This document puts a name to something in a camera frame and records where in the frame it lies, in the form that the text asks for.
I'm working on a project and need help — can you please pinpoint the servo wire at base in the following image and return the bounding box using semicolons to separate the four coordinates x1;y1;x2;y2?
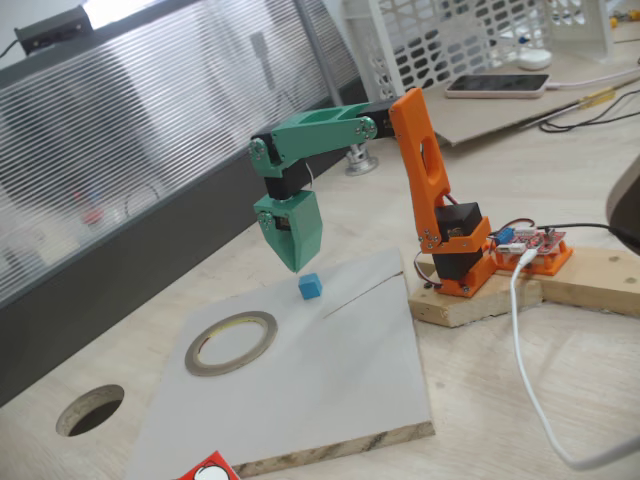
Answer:
414;249;444;292

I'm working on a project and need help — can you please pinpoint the pale wooden base block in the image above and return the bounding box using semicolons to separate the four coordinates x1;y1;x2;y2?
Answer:
407;249;545;329

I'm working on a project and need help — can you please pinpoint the red circuit board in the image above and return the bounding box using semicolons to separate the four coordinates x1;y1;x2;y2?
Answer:
492;224;569;257

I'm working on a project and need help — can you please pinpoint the yellow handled screwdriver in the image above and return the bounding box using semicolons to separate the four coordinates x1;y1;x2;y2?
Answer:
524;87;619;126

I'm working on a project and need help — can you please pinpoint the metal partition foot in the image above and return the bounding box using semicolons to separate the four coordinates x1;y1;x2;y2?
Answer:
344;142;380;177

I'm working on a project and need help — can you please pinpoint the black depth camera sensor bar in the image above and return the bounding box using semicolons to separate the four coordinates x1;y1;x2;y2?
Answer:
13;5;92;55

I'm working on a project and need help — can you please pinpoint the white earbuds case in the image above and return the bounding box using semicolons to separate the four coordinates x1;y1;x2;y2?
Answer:
516;49;554;71

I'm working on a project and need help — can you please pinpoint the red and white carton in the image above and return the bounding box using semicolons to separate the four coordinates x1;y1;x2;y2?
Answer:
172;449;239;480

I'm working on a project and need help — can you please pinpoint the orange circuit board mount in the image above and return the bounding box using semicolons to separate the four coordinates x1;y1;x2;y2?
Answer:
492;239;574;277

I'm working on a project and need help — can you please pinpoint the pale pink charging cable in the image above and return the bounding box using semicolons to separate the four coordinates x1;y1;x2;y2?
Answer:
544;67;640;92

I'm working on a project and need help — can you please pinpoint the grey ring of tape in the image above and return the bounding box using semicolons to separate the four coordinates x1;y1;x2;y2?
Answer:
184;310;279;376

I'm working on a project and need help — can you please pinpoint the white laminated particle board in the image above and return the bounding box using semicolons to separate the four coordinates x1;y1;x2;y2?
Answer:
124;247;435;480

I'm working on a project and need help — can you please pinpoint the grey rounded object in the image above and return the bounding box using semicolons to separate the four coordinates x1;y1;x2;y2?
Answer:
605;154;640;241

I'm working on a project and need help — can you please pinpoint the blue cube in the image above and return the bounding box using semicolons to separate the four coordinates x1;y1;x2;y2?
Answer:
298;273;323;301

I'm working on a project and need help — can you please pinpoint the black power cable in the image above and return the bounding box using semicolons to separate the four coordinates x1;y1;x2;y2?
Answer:
537;222;640;256

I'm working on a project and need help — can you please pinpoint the ribbed glass desk partition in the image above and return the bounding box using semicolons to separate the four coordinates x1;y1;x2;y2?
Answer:
0;0;371;406

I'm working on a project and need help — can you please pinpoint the smartphone with pink case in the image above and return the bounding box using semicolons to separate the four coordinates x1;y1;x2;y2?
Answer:
444;73;551;100

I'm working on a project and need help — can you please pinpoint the white perforated plastic basket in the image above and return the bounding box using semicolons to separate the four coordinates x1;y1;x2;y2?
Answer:
342;0;616;154

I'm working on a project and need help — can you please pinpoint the pale wooden plank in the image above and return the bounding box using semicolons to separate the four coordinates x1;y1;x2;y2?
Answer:
537;244;640;319

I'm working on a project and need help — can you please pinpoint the white USB cable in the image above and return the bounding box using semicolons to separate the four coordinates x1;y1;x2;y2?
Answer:
508;249;640;471

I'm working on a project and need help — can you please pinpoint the brown cardboard sheet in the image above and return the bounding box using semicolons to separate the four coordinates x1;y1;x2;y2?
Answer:
412;59;614;148

